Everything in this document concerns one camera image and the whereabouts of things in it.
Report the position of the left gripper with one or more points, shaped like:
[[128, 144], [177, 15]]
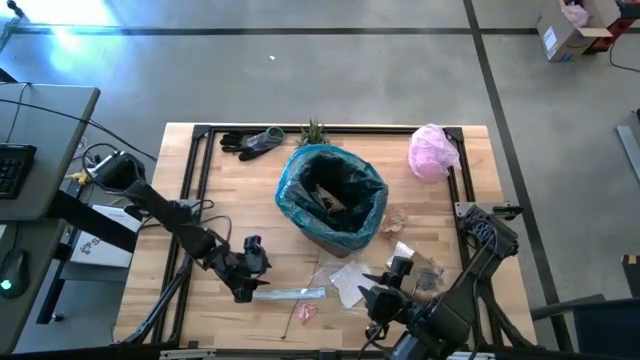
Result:
[[245, 267]]

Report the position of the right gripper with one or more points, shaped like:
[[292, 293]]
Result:
[[389, 305]]

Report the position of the white paper with clear bag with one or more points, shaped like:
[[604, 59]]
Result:
[[350, 282]]

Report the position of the dark grey trash bin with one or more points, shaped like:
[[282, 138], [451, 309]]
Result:
[[335, 248]]

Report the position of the brown cardboard piece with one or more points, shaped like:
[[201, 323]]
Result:
[[422, 262]]

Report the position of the brownish wrapper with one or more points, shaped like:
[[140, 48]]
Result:
[[330, 202]]

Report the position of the teal plastic trash bag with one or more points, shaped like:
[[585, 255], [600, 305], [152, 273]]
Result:
[[295, 200]]

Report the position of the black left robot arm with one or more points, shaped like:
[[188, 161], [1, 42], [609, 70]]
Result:
[[165, 212]]

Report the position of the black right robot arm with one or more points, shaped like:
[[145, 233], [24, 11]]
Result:
[[465, 295]]

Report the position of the small pink plastic bag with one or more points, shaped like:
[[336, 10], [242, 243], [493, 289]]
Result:
[[576, 14]]

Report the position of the white paper piece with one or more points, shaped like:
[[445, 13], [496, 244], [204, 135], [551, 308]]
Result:
[[397, 249]]

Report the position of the small pink wrapper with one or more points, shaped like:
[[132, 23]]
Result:
[[306, 312]]

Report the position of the black work glove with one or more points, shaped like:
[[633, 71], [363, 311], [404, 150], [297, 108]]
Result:
[[245, 145]]

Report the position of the white printed box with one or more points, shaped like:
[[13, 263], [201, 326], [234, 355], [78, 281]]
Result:
[[100, 250]]

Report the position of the succulent plant in pot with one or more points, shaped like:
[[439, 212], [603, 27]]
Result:
[[313, 134]]

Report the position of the dark office chair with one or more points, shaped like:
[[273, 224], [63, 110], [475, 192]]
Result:
[[605, 330]]

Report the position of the black computer mouse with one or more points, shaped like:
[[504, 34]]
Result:
[[12, 272]]

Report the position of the grey desk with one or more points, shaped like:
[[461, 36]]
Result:
[[45, 150]]

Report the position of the black keyboard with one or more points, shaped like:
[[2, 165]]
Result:
[[12, 170]]

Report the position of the silver aluminium bar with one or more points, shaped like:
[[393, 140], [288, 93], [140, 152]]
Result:
[[629, 150]]

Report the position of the cardboard box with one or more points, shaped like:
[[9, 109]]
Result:
[[565, 37]]

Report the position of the red plastic crate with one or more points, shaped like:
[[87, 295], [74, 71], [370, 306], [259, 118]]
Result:
[[620, 27]]

